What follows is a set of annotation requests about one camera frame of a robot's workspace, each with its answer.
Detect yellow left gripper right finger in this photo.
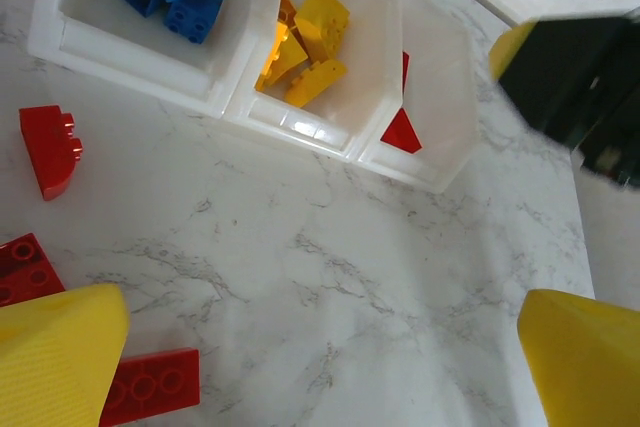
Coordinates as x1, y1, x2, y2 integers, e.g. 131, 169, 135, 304
517, 289, 640, 427

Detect white plastic bin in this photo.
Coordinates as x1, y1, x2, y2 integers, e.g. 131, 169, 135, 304
27, 0, 286, 121
357, 0, 476, 194
222, 0, 404, 163

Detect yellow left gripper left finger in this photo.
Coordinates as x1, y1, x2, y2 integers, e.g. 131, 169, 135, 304
0, 282, 132, 427

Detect red long lego brick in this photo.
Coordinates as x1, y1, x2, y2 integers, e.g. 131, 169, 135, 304
99, 347, 202, 427

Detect yellow long lego brick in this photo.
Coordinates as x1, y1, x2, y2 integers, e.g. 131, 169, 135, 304
283, 59, 349, 109

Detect red curved lego brick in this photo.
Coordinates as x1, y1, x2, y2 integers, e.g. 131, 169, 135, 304
18, 104, 85, 202

